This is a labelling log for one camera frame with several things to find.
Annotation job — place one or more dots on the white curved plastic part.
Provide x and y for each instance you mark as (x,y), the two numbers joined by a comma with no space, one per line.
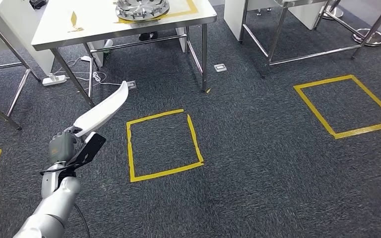
(101,110)

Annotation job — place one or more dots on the square floor socket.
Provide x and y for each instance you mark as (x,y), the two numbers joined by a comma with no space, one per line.
(220,67)
(131,85)

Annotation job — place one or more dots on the white power strip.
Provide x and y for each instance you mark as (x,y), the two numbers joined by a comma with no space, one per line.
(54,79)

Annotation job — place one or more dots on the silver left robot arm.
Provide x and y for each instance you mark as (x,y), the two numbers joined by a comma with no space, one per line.
(55,203)

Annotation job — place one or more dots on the steel workbench table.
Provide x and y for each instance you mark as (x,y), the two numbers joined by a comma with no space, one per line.
(95,23)

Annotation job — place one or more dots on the white plug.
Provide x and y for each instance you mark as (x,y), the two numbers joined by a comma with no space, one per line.
(86,58)

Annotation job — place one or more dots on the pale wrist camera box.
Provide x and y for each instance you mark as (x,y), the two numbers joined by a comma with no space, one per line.
(89,135)

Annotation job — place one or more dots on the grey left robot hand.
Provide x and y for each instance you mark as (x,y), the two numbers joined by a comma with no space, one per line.
(62,148)

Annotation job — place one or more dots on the steel table with tape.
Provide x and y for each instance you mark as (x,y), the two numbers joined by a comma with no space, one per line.
(308,2)

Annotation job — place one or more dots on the person's feet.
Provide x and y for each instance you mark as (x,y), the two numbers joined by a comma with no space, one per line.
(144,36)

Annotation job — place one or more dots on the white table with chrome legs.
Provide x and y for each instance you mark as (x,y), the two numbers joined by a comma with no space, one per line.
(19,26)

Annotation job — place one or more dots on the silver wheel hubcap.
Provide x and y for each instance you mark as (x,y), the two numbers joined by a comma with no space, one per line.
(141,10)

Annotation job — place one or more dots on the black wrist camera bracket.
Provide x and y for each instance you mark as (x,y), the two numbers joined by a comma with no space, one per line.
(90,148)

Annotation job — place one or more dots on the white partition panel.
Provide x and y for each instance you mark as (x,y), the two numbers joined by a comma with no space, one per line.
(233,16)

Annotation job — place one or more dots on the chrome stanchion base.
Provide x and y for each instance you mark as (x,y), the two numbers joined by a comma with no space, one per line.
(333,13)
(369,37)

